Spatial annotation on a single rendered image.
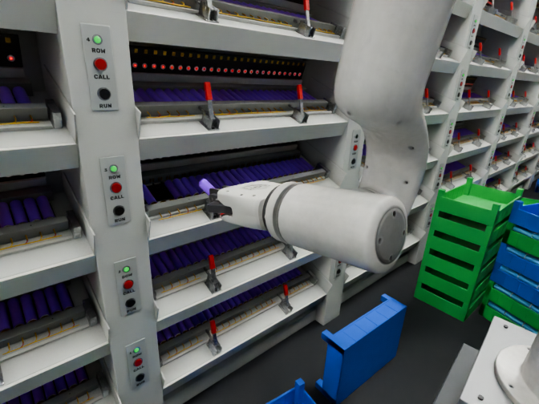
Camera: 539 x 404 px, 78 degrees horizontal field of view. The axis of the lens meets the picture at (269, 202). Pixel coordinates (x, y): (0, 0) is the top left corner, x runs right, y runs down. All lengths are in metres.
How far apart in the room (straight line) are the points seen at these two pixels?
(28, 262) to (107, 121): 0.26
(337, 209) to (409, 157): 0.11
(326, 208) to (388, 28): 0.18
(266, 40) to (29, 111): 0.46
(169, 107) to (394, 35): 0.49
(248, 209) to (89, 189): 0.29
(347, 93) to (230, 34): 0.42
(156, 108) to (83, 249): 0.30
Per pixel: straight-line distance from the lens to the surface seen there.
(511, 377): 0.74
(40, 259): 0.68
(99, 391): 0.94
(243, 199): 0.46
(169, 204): 0.74
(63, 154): 0.61
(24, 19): 0.60
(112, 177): 0.63
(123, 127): 0.62
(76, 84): 0.60
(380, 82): 0.33
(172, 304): 0.83
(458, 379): 0.86
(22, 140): 0.62
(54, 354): 0.79
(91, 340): 0.79
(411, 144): 0.40
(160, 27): 0.65
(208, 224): 0.75
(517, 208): 1.43
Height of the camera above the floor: 0.84
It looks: 21 degrees down
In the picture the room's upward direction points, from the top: 3 degrees clockwise
